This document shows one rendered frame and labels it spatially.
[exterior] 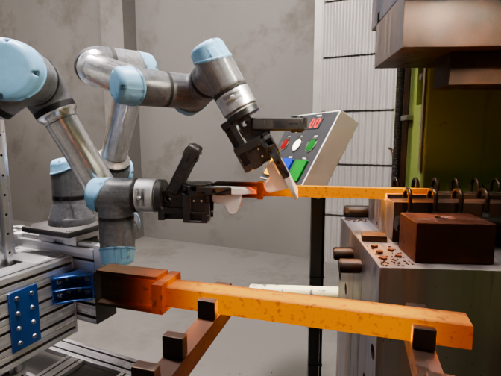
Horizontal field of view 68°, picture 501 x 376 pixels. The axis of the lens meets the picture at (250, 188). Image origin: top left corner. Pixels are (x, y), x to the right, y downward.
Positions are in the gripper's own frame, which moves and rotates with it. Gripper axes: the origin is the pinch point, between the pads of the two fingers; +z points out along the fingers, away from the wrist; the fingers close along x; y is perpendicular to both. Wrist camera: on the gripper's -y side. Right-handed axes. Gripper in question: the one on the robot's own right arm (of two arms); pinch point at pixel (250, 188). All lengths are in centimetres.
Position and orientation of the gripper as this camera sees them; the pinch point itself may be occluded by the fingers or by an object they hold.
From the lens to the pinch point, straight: 79.6
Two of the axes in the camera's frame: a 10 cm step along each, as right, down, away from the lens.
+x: -0.8, 1.3, -9.9
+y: -0.1, 9.9, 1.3
